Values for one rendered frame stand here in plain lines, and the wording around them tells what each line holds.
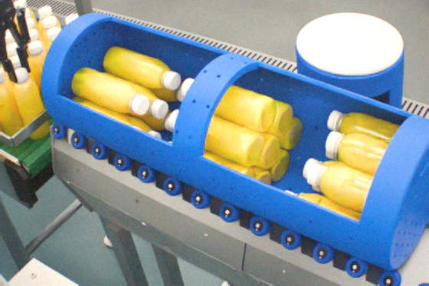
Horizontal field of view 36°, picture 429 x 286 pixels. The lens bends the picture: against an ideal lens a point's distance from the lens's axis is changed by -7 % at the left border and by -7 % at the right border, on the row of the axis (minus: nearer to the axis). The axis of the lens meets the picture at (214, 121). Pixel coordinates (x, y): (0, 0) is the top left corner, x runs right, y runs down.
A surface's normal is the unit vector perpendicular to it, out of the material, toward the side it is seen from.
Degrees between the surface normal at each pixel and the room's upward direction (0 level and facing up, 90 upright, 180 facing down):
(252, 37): 0
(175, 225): 70
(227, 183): 87
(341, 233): 89
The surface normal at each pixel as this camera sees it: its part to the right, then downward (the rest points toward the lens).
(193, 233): -0.60, 0.28
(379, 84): 0.37, 0.55
